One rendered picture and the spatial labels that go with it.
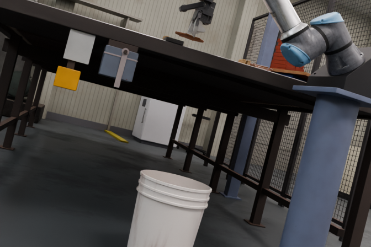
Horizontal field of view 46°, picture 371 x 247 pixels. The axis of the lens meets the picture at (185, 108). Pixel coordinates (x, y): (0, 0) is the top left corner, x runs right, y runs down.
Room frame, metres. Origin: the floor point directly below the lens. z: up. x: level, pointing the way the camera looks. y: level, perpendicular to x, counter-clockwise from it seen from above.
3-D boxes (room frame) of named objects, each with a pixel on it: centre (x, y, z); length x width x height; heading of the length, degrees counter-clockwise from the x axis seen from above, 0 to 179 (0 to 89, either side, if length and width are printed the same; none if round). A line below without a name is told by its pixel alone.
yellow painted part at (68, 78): (1.74, 0.49, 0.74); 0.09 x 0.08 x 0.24; 105
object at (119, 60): (1.79, 0.31, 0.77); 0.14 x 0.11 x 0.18; 105
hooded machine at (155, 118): (7.57, 0.41, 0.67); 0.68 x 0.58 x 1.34; 112
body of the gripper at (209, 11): (2.14, 0.03, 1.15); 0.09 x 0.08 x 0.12; 106
